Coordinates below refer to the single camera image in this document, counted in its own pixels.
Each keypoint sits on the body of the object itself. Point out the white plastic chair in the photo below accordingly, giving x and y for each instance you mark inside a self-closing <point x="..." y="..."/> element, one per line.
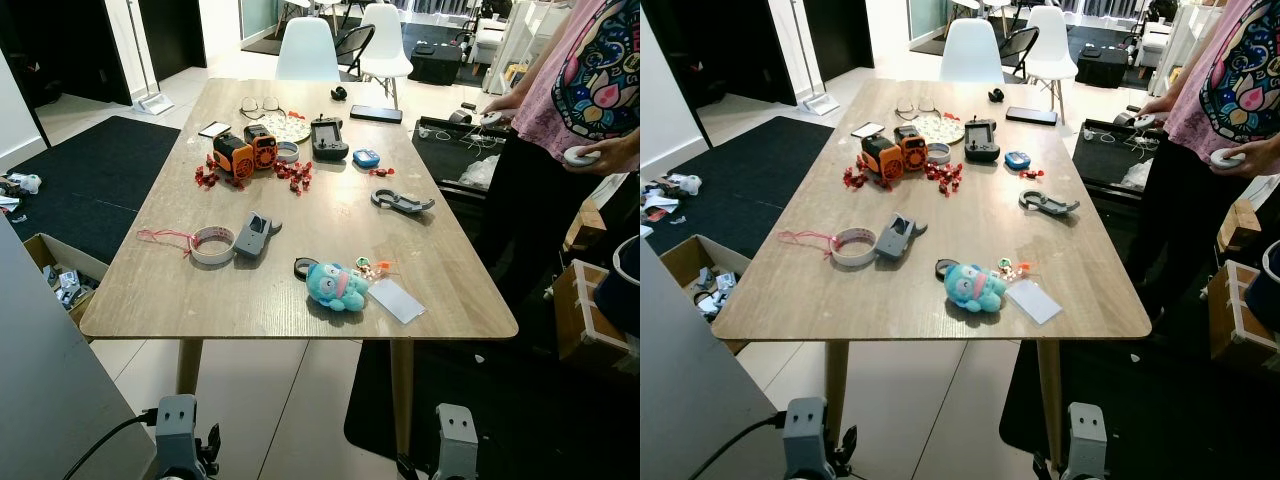
<point x="385" y="40"/>
<point x="970" y="52"/>
<point x="308" y="50"/>
<point x="1047" y="42"/>

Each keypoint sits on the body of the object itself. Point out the grey plastic device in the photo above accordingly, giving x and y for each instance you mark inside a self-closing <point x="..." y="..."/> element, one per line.
<point x="256" y="236"/>
<point x="897" y="238"/>

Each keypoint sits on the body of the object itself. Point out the light grey right wrist camera mount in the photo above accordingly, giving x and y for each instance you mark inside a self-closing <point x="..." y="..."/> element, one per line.
<point x="457" y="440"/>
<point x="1087" y="440"/>

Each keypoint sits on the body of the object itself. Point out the white card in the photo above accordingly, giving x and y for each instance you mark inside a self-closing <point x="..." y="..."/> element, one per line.
<point x="397" y="300"/>
<point x="1033" y="300"/>

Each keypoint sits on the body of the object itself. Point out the person's left hand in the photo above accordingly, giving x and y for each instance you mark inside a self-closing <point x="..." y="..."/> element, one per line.
<point x="1260" y="155"/>
<point x="615" y="152"/>

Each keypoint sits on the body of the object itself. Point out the black chair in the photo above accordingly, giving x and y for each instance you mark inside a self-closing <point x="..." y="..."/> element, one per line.
<point x="355" y="42"/>
<point x="1018" y="42"/>

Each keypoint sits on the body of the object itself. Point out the black floor mat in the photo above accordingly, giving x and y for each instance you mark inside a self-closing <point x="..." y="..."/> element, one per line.
<point x="1150" y="420"/>
<point x="480" y="420"/>

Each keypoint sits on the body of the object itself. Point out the black open case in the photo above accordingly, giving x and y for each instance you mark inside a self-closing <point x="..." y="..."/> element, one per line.
<point x="440" y="150"/>
<point x="1100" y="150"/>

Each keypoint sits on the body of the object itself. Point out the small brown cardboard box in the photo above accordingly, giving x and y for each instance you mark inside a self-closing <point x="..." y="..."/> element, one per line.
<point x="588" y="225"/>
<point x="1240" y="225"/>

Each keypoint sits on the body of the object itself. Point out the white handheld controller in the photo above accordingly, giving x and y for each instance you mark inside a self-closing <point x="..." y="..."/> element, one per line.
<point x="578" y="156"/>
<point x="1143" y="121"/>
<point x="490" y="119"/>
<point x="1223" y="158"/>

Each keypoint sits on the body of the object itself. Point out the person in pink shirt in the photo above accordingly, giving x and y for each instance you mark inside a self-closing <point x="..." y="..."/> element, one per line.
<point x="580" y="80"/>
<point x="1220" y="90"/>

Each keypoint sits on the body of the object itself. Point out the black floor rug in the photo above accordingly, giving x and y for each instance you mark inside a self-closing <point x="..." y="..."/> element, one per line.
<point x="90" y="190"/>
<point x="740" y="180"/>

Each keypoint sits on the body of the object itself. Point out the small white tape roll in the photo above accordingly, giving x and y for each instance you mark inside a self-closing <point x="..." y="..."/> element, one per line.
<point x="288" y="152"/>
<point x="938" y="153"/>

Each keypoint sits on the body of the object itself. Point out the dark blue bin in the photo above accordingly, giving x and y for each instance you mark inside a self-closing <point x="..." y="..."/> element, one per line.
<point x="1265" y="290"/>
<point x="625" y="290"/>

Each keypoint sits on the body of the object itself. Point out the wooden table leg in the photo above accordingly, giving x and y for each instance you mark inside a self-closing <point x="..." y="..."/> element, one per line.
<point x="1050" y="395"/>
<point x="190" y="365"/>
<point x="838" y="370"/>
<point x="402" y="395"/>

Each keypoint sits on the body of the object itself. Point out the white patterned plate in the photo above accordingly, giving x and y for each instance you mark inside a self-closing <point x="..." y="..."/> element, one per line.
<point x="942" y="129"/>
<point x="292" y="128"/>

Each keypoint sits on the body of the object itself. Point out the eyeglasses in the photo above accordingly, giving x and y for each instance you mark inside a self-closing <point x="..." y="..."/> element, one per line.
<point x="250" y="103"/>
<point x="905" y="104"/>

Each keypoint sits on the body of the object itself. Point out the white smartphone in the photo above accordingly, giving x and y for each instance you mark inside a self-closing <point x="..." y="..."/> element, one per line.
<point x="866" y="130"/>
<point x="214" y="129"/>

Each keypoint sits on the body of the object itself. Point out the small blue device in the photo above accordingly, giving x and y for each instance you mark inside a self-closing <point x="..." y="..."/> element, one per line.
<point x="1017" y="160"/>
<point x="366" y="158"/>

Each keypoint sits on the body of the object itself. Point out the large white board panel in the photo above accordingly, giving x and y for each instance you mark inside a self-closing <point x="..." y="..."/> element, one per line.
<point x="50" y="380"/>
<point x="700" y="400"/>

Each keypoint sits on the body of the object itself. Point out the white plastic bag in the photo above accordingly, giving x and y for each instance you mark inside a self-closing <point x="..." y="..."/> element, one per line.
<point x="480" y="172"/>
<point x="1137" y="174"/>

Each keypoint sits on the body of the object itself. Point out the wooden crate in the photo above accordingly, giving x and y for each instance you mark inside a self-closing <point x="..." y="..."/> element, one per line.
<point x="580" y="315"/>
<point x="1235" y="320"/>

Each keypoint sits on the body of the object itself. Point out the black remote controller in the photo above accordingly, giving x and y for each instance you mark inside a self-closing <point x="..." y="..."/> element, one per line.
<point x="980" y="140"/>
<point x="328" y="139"/>

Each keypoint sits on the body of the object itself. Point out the person's right hand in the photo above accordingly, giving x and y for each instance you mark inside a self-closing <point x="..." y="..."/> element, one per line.
<point x="500" y="103"/>
<point x="1153" y="104"/>

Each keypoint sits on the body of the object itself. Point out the open cardboard box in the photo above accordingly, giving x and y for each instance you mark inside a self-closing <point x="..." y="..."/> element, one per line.
<point x="690" y="262"/>
<point x="40" y="258"/>

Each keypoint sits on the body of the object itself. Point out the black suitcase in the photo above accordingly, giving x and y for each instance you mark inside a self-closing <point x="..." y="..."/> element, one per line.
<point x="435" y="63"/>
<point x="1102" y="66"/>

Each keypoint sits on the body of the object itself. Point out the grey and black clamp tool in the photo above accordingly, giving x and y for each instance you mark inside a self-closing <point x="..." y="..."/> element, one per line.
<point x="1048" y="203"/>
<point x="402" y="202"/>

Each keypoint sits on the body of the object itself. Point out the large white tape roll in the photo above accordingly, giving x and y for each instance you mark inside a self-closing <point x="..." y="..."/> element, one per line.
<point x="842" y="247"/>
<point x="200" y="245"/>

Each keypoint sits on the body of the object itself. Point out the orange and black device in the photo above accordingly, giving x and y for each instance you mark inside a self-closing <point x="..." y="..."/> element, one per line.
<point x="261" y="147"/>
<point x="882" y="157"/>
<point x="232" y="157"/>
<point x="910" y="147"/>

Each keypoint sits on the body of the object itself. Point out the blue plush toy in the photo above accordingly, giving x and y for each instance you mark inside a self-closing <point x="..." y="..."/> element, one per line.
<point x="975" y="288"/>
<point x="337" y="287"/>

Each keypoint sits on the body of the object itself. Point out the red wrapped candy pile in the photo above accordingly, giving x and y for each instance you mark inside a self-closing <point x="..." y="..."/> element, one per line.
<point x="944" y="176"/>
<point x="856" y="178"/>
<point x="208" y="177"/>
<point x="295" y="175"/>

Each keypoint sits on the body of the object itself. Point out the black flat phone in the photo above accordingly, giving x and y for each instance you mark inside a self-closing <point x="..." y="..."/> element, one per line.
<point x="1031" y="116"/>
<point x="376" y="114"/>

